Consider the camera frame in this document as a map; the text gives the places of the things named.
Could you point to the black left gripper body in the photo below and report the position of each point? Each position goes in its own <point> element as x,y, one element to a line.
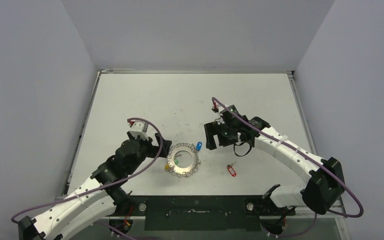
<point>147,149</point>

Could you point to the metal ring disc with keyrings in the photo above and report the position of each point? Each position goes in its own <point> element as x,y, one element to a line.
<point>188,160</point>

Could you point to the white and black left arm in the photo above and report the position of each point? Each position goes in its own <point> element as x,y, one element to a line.
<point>70,216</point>

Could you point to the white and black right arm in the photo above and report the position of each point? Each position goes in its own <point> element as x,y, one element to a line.
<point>319,189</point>

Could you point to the red key tag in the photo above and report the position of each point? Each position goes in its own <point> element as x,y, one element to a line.
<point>231,171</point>

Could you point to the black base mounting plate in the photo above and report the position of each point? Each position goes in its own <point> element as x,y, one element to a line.
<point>199,213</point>

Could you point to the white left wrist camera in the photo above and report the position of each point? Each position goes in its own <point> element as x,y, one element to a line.
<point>138,129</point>

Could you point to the aluminium frame rail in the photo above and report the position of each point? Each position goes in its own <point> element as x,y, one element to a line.
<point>148,205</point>

